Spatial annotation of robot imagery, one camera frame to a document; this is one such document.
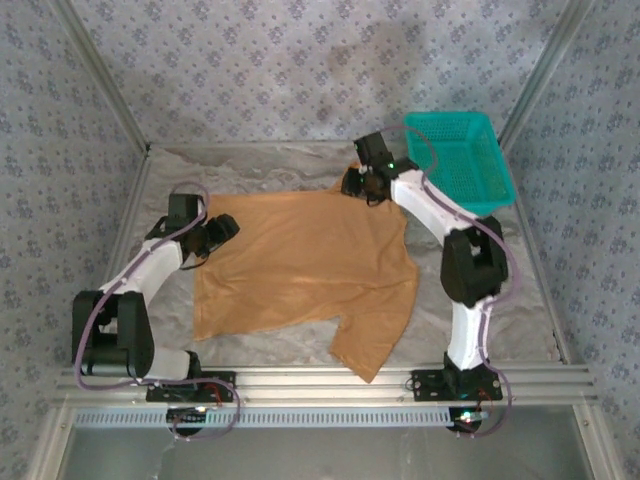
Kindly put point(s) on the tan t-shirt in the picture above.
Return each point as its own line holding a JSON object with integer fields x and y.
{"x": 300, "y": 260}

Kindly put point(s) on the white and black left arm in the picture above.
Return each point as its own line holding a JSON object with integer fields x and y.
{"x": 145, "y": 265}

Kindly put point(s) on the teal plastic basket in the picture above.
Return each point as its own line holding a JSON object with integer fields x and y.
{"x": 465, "y": 165}

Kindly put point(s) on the black controller board with LED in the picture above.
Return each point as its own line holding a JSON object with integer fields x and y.
{"x": 187, "y": 415}
{"x": 467, "y": 419}

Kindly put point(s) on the thin aluminium table rail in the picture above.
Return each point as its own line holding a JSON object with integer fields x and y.
{"x": 250, "y": 144}

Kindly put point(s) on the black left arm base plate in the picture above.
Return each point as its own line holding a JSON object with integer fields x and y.
{"x": 155, "y": 395}

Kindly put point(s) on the long aluminium mounting rail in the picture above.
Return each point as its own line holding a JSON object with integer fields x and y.
{"x": 325, "y": 385}

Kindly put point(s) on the slanted aluminium frame post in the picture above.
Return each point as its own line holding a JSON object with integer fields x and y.
{"x": 540, "y": 75}
{"x": 106, "y": 75}

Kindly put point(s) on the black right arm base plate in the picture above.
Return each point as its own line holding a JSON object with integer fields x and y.
{"x": 425, "y": 387}

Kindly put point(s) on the short aluminium frame leg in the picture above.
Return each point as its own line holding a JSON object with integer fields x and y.
{"x": 595, "y": 445}
{"x": 50, "y": 445}

